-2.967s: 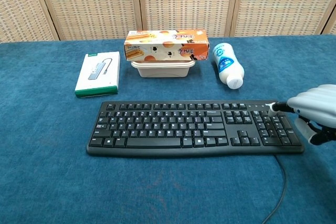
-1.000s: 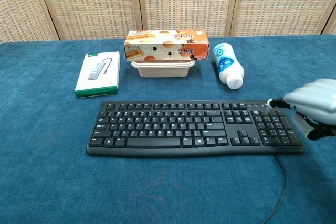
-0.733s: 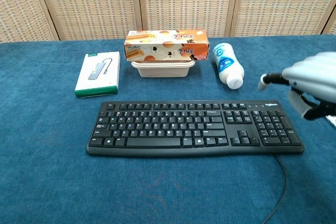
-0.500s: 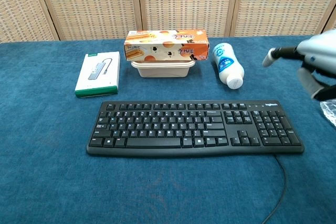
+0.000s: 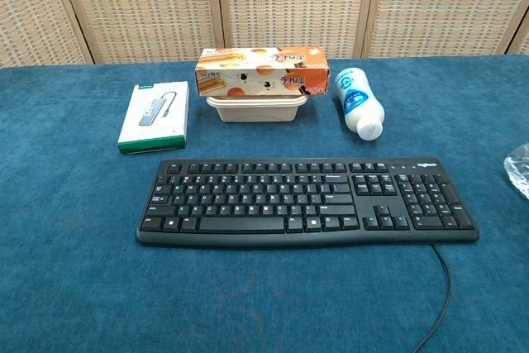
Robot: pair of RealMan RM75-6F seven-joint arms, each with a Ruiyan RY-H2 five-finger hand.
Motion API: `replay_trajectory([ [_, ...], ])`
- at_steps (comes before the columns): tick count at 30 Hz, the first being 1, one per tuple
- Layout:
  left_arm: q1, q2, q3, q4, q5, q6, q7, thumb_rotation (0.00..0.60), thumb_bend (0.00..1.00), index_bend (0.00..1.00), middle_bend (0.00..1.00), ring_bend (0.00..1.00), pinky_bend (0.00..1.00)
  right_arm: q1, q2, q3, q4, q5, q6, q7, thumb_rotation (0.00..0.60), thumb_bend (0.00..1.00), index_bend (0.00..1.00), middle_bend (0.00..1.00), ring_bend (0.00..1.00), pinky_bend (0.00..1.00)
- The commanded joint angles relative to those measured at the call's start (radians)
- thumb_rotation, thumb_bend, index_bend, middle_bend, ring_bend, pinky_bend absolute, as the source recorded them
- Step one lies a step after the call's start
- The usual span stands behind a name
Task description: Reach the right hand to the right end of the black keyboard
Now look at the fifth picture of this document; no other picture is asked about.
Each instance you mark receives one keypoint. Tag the black computer keyboard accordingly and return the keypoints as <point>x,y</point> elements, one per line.
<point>248,225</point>

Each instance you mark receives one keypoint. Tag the bamboo folding screen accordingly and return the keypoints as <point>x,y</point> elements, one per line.
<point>289,6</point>

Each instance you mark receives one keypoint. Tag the beige plastic container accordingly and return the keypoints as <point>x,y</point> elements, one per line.
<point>256,111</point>

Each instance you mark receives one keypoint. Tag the orange snack box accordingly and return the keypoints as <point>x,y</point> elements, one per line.
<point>264,72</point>

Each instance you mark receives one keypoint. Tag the white blue label bottle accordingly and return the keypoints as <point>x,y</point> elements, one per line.
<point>357,98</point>

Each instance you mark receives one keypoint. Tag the white green usb hub box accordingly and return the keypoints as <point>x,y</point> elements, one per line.
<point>159,121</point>

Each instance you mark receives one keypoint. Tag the blue felt table cloth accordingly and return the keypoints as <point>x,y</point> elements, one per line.
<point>82,266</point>

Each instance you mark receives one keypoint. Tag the clear plastic water bottle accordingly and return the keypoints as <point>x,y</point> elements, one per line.
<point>520,171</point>

